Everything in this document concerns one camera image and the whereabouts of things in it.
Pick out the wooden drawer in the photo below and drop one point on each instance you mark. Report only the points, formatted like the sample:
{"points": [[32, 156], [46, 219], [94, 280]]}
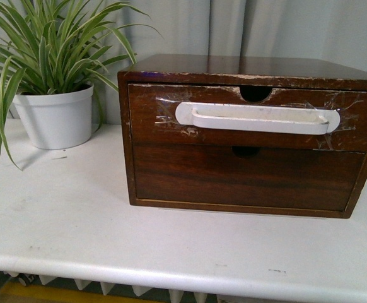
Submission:
{"points": [[210, 177], [152, 117]]}

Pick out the white drawer handle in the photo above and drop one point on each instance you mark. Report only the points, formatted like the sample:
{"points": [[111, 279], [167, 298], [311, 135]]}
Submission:
{"points": [[287, 120]]}

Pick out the dark wooden drawer cabinet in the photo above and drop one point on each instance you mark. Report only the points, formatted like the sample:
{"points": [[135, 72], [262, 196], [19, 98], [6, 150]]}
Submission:
{"points": [[255, 77]]}

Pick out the white plant pot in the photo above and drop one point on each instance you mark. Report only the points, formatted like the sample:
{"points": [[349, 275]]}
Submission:
{"points": [[59, 121]]}

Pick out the green spider plant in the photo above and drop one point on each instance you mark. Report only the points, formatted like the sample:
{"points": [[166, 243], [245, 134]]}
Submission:
{"points": [[55, 47]]}

